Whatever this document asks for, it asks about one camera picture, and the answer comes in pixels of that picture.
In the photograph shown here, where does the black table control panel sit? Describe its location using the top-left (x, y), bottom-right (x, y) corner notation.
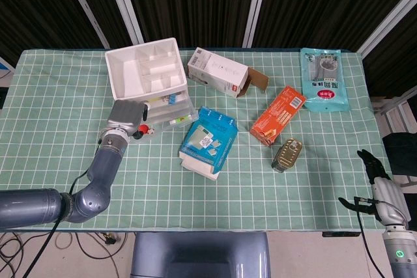
top-left (322, 231), bottom-right (361, 238)

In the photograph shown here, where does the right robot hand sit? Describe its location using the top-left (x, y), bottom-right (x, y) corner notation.
top-left (338, 149), bottom-right (412, 227)

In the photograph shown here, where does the teal snack bag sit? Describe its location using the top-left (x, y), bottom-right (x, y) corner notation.
top-left (299, 47), bottom-right (351, 113)

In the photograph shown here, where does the white partition post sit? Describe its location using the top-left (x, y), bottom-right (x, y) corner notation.
top-left (242, 0), bottom-right (272, 48)
top-left (59, 0), bottom-right (111, 48)
top-left (102, 0), bottom-right (143, 44)
top-left (356, 0), bottom-right (417, 61)

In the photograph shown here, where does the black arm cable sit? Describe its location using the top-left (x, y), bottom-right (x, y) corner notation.
top-left (24, 169), bottom-right (91, 278)

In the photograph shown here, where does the green checked tablecloth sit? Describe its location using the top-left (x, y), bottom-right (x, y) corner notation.
top-left (0, 48), bottom-right (397, 232)

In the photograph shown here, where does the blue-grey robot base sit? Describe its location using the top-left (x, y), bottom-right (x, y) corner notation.
top-left (130, 231), bottom-right (271, 278)

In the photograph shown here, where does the clear drawer with blue clip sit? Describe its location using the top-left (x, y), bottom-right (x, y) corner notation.
top-left (139, 94), bottom-right (199, 139)

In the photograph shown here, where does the green marker pen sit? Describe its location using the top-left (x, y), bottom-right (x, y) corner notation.
top-left (169, 114), bottom-right (193, 126)

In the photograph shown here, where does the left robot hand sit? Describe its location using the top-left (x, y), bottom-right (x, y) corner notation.
top-left (107, 98), bottom-right (151, 141)

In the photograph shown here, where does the floor cable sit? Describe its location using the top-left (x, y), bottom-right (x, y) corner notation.
top-left (0, 231), bottom-right (130, 278)

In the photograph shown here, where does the white drawer organizer frame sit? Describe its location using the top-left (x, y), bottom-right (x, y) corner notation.
top-left (104, 37), bottom-right (193, 126)

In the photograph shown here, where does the black chair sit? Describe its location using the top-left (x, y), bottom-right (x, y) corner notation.
top-left (379, 121), bottom-right (417, 188)

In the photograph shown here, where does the grey metal stand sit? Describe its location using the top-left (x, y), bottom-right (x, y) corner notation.
top-left (371, 86), bottom-right (417, 116)

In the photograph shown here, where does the blue white board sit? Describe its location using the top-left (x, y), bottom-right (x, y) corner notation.
top-left (0, 56), bottom-right (16, 81)

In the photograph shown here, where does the blue scale box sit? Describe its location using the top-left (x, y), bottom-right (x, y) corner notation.
top-left (178, 105), bottom-right (239, 181)

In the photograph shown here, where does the white cardboard box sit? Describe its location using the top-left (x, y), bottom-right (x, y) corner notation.
top-left (186, 46), bottom-right (270, 99)

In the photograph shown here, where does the orange carton box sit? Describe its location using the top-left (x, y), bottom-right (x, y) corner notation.
top-left (250, 85), bottom-right (308, 146)

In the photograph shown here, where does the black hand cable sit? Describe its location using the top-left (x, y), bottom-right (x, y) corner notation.
top-left (353, 197), bottom-right (384, 278)

